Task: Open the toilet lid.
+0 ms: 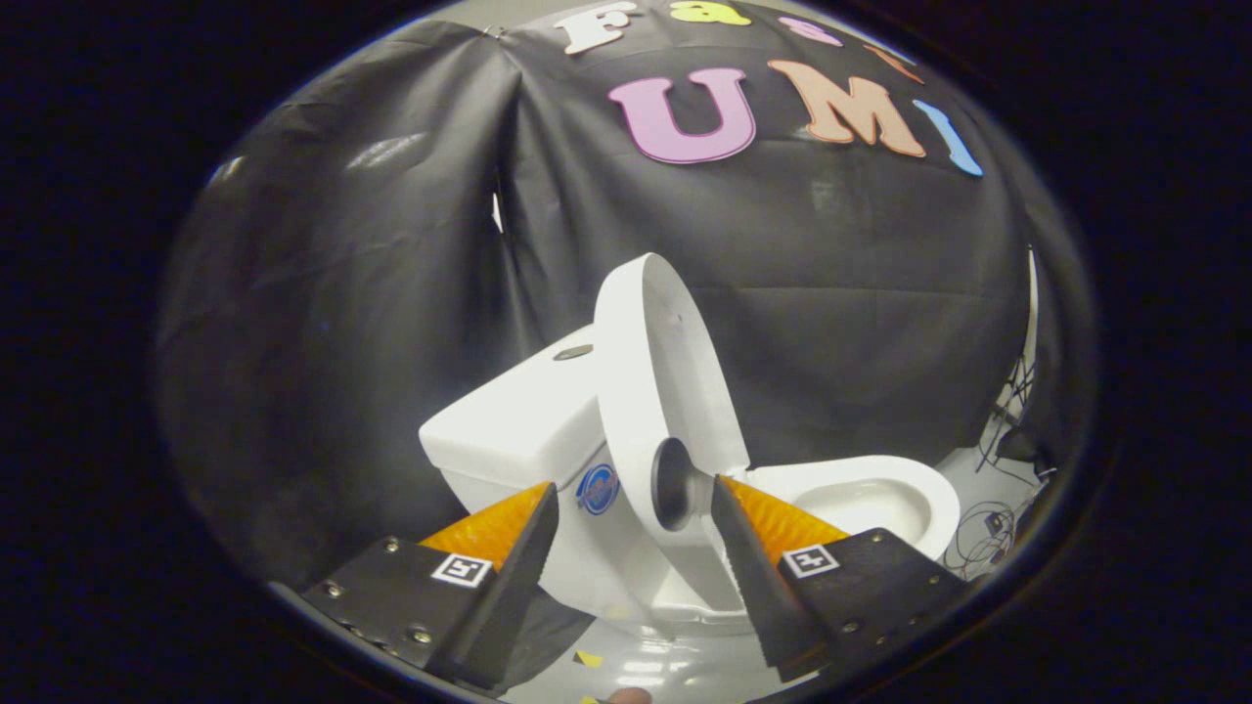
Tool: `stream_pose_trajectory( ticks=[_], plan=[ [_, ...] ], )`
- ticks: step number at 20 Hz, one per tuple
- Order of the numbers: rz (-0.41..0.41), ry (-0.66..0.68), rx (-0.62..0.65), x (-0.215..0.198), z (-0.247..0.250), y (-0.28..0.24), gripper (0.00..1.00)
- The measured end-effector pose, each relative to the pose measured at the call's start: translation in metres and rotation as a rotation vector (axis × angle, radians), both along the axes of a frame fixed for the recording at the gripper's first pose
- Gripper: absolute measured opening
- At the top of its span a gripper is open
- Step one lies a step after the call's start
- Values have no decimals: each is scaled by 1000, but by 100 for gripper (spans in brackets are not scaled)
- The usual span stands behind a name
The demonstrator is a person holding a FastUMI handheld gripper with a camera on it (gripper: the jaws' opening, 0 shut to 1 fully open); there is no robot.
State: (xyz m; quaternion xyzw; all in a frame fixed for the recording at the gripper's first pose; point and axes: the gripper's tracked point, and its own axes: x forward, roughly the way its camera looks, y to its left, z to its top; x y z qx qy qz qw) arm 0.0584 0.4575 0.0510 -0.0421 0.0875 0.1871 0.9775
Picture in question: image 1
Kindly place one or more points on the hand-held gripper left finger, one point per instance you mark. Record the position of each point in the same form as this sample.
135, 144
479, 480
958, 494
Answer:
509, 587

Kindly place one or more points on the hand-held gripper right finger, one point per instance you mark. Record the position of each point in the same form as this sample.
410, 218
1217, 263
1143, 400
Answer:
758, 577

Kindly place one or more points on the white toilet lid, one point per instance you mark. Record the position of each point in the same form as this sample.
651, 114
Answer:
650, 391

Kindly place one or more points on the white ceramic toilet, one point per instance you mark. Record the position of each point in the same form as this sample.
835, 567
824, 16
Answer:
518, 420

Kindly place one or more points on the black power adapter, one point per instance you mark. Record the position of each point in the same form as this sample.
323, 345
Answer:
996, 521

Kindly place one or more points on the black backdrop cloth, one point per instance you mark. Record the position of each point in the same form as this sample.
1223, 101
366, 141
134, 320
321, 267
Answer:
391, 293

